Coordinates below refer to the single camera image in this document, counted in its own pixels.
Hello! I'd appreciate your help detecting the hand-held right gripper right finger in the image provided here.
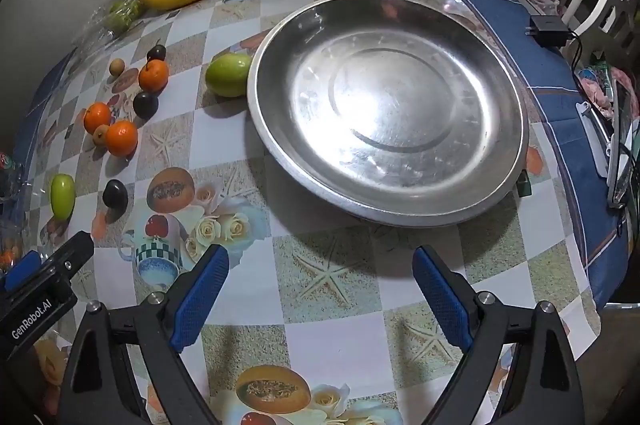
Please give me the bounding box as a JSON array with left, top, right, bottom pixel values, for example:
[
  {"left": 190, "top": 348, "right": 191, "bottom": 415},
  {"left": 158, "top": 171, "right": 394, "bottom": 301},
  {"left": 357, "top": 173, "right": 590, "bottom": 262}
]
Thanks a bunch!
[{"left": 411, "top": 245, "right": 586, "bottom": 425}]

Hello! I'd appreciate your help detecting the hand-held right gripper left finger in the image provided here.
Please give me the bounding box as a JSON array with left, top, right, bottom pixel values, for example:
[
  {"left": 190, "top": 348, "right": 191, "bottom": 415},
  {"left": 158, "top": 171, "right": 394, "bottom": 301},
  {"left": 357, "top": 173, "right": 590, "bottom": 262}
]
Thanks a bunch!
[{"left": 57, "top": 244, "right": 231, "bottom": 425}]

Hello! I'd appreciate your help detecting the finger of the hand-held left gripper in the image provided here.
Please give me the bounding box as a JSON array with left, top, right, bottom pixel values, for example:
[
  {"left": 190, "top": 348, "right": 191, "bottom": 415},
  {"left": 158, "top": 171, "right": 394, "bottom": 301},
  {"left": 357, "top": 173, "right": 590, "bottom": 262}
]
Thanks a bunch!
[
  {"left": 0, "top": 231, "right": 95, "bottom": 321},
  {"left": 0, "top": 251, "right": 42, "bottom": 292}
]

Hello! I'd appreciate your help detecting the elongated deep green jujube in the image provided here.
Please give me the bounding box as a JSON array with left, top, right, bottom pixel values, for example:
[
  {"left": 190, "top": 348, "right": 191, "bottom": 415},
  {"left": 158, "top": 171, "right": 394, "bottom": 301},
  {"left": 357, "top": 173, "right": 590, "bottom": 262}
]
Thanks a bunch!
[{"left": 49, "top": 173, "right": 76, "bottom": 222}]

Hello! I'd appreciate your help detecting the dark purple cherry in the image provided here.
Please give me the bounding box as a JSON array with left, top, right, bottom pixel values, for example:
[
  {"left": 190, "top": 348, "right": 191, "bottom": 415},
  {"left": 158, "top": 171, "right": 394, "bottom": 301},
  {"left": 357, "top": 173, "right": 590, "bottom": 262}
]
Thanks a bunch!
[
  {"left": 102, "top": 179, "right": 128, "bottom": 209},
  {"left": 132, "top": 91, "right": 160, "bottom": 120}
]

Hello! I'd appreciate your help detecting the orange tangerine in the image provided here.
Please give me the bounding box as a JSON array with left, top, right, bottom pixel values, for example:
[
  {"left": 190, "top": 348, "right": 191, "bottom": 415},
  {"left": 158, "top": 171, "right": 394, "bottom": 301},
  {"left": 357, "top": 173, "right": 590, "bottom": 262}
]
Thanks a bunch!
[
  {"left": 105, "top": 120, "right": 139, "bottom": 157},
  {"left": 138, "top": 59, "right": 169, "bottom": 94},
  {"left": 83, "top": 102, "right": 112, "bottom": 134}
]

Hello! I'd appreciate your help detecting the round steel plate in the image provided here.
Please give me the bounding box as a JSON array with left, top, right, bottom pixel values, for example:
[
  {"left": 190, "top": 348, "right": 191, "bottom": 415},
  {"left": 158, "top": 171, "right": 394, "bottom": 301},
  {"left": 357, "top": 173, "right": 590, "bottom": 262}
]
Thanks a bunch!
[{"left": 246, "top": 0, "right": 530, "bottom": 228}]

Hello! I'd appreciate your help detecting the pale green jujube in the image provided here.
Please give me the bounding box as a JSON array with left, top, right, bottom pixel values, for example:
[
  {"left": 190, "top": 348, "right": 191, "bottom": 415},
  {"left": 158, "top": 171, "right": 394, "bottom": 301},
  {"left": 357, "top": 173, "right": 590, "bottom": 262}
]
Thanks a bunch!
[{"left": 205, "top": 52, "right": 253, "bottom": 98}]

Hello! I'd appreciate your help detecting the clear glass mug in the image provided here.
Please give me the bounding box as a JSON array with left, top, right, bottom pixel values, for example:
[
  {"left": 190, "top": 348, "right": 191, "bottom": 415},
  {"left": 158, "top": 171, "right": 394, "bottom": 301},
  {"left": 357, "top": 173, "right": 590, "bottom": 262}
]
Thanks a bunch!
[{"left": 0, "top": 150, "right": 26, "bottom": 206}]

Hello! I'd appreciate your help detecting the printed checkered tablecloth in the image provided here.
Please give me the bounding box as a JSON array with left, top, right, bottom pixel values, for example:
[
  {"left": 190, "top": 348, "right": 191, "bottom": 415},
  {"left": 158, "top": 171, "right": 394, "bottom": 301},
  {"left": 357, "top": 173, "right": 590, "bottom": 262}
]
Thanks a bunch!
[{"left": 12, "top": 0, "right": 631, "bottom": 425}]

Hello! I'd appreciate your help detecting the white plastic clip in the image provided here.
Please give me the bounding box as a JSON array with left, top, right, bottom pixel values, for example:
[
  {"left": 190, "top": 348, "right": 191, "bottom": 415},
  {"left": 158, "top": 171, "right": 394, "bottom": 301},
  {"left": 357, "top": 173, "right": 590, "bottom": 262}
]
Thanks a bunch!
[{"left": 575, "top": 102, "right": 613, "bottom": 178}]

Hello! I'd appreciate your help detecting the clear plastic bag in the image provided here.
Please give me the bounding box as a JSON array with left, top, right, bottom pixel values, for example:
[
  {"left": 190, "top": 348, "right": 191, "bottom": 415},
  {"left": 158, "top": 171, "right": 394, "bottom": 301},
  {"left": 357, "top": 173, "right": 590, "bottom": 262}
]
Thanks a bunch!
[{"left": 70, "top": 0, "right": 151, "bottom": 50}]

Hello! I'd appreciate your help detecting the pink packet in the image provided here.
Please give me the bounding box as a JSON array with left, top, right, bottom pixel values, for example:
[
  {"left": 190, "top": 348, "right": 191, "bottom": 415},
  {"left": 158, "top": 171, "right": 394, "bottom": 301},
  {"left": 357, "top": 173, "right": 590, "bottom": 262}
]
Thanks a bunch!
[{"left": 575, "top": 75, "right": 616, "bottom": 118}]

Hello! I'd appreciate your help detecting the black charger adapter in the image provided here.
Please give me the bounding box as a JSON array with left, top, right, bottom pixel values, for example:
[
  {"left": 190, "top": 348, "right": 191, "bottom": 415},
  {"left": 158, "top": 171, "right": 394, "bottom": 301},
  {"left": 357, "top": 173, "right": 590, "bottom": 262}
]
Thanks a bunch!
[{"left": 524, "top": 16, "right": 571, "bottom": 48}]

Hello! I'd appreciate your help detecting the black charger cable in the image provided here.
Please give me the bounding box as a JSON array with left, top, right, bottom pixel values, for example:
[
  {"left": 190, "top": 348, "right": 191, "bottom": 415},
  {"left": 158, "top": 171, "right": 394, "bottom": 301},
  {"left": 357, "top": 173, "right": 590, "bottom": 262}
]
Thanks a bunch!
[{"left": 560, "top": 32, "right": 586, "bottom": 76}]

